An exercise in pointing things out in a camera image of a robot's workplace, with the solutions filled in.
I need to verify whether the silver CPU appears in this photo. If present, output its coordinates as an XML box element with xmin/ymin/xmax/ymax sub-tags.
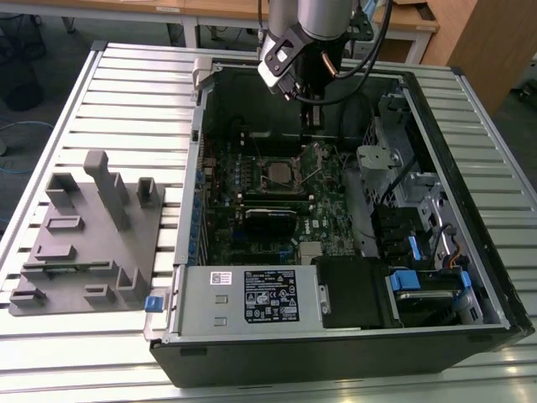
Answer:
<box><xmin>268</xmin><ymin>160</ymin><xmax>291</xmax><ymax>183</ymax></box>

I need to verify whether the CPU socket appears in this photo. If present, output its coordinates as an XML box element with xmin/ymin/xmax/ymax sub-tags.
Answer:
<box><xmin>258</xmin><ymin>155</ymin><xmax>305</xmax><ymax>195</ymax></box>

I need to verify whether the metal drive cage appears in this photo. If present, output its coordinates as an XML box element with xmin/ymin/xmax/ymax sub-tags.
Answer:
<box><xmin>356</xmin><ymin>92</ymin><xmax>425</xmax><ymax>211</ymax></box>

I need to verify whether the grey case latch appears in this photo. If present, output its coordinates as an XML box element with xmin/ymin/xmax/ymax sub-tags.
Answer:
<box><xmin>190</xmin><ymin>56</ymin><xmax>215</xmax><ymax>92</ymax></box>

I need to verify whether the long wooden desk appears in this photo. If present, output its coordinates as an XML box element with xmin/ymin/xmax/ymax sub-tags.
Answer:
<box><xmin>184</xmin><ymin>0</ymin><xmax>441</xmax><ymax>65</ymax></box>

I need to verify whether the green motherboard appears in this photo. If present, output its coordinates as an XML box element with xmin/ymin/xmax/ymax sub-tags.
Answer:
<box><xmin>196</xmin><ymin>133</ymin><xmax>366</xmax><ymax>268</ymax></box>

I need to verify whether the black graphics card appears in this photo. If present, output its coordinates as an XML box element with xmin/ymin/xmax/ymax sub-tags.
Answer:
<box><xmin>242</xmin><ymin>207</ymin><xmax>299</xmax><ymax>243</ymax></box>

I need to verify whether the black disk bay block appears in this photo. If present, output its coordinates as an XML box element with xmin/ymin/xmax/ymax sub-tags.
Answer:
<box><xmin>371</xmin><ymin>205</ymin><xmax>429</xmax><ymax>259</ymax></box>

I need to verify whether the wooden cabinet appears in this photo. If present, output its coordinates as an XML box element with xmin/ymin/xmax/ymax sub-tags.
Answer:
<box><xmin>419</xmin><ymin>0</ymin><xmax>537</xmax><ymax>117</ymax></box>

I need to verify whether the short wooden desk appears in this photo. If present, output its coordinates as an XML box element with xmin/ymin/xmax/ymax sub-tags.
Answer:
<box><xmin>0</xmin><ymin>0</ymin><xmax>198</xmax><ymax>50</ymax></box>

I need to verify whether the black chair base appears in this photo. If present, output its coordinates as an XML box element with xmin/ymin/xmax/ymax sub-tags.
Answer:
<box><xmin>509</xmin><ymin>58</ymin><xmax>537</xmax><ymax>102</ymax></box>

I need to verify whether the blue disk carrier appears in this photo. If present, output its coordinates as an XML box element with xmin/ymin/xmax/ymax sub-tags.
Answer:
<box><xmin>386</xmin><ymin>270</ymin><xmax>421</xmax><ymax>291</ymax></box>

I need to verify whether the silver hard disk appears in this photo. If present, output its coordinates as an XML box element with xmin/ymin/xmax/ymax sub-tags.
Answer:
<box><xmin>394</xmin><ymin>289</ymin><xmax>456</xmax><ymax>327</ymax></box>

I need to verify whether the silver power supply unit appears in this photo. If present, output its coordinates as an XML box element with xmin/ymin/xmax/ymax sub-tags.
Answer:
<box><xmin>167</xmin><ymin>264</ymin><xmax>332</xmax><ymax>337</ymax></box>

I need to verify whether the grey parts rack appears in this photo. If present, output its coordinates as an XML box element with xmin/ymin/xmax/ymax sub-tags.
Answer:
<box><xmin>7</xmin><ymin>149</ymin><xmax>167</xmax><ymax>318</ymax></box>

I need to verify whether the black office chair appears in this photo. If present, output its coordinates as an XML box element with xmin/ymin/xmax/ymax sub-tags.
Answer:
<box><xmin>0</xmin><ymin>12</ymin><xmax>47</xmax><ymax>113</ymax></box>

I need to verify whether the black open PC case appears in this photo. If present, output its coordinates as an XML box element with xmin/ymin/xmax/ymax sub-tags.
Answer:
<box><xmin>142</xmin><ymin>56</ymin><xmax>536</xmax><ymax>390</ymax></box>

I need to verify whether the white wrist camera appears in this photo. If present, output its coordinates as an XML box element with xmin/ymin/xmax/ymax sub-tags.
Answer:
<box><xmin>256</xmin><ymin>27</ymin><xmax>305</xmax><ymax>102</ymax></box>

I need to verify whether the looped black case cable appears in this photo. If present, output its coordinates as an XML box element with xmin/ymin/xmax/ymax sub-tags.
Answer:
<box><xmin>338</xmin><ymin>91</ymin><xmax>375</xmax><ymax>143</ymax></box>

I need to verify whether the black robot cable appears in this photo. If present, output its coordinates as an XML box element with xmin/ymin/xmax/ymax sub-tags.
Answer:
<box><xmin>293</xmin><ymin>0</ymin><xmax>395</xmax><ymax>104</ymax></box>

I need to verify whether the straight black case cable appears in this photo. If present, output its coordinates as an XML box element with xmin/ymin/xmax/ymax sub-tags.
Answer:
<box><xmin>379</xmin><ymin>154</ymin><xmax>417</xmax><ymax>207</ymax></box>

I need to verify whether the coloured wire bundle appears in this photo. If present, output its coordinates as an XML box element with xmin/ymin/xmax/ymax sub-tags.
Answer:
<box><xmin>443</xmin><ymin>246</ymin><xmax>463</xmax><ymax>270</ymax></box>

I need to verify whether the blue floor cable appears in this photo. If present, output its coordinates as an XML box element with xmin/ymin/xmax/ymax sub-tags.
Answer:
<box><xmin>0</xmin><ymin>119</ymin><xmax>55</xmax><ymax>177</ymax></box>

